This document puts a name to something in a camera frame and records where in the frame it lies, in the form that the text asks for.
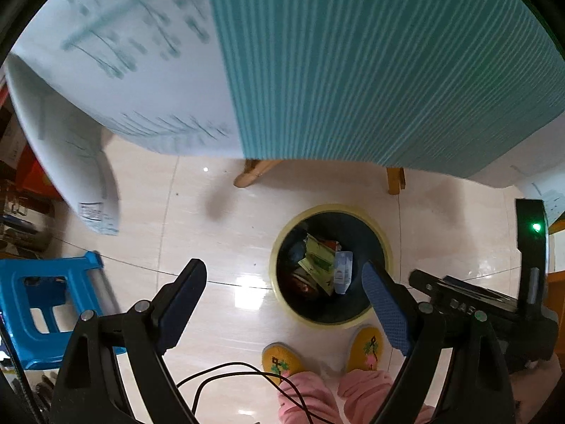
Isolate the blue plastic stool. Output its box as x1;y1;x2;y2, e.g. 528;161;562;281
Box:
0;251;120;372

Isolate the printed teal white tablecloth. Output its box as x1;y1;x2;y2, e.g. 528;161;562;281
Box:
4;0;565;236

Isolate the brown box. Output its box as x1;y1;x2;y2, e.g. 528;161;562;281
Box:
0;110;28;165

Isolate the yellow green paper bag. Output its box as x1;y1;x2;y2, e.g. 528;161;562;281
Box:
299;234;339;297

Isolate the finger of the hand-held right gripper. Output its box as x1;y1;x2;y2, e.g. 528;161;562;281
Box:
408;269;447;305

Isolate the black cable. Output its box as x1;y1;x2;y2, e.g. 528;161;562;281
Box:
176;361;328;424

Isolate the dark waste bin yellow rim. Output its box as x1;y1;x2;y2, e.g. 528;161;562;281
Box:
269;204;393;328

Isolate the person's right hand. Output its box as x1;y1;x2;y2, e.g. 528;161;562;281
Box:
507;359;564;424

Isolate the orange bucket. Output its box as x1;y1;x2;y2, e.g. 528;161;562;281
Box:
17;145;63;200

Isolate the metal container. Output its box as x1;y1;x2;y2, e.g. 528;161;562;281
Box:
0;199;54;253

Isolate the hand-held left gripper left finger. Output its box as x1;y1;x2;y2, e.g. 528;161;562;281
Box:
48;258;208;424

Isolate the white blue carton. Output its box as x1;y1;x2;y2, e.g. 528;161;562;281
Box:
333;250;354;295

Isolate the person's right leg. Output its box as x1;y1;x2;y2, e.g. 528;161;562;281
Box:
338;369;435;424

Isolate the red brown carton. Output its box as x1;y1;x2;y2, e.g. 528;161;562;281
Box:
290;269;319;295

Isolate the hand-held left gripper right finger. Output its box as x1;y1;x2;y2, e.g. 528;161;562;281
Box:
361;260;518;424

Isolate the yellow embroidered slipper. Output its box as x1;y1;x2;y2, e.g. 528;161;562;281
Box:
261;341;305;385
346;324;387;374

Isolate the person's leg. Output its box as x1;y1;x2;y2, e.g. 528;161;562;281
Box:
277;372;341;424
338;369;435;424

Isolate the person's left leg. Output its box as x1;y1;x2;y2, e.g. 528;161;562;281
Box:
277;372;341;424

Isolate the wooden table leg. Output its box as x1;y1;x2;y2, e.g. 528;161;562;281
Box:
233;159;284;189
386;166;407;195

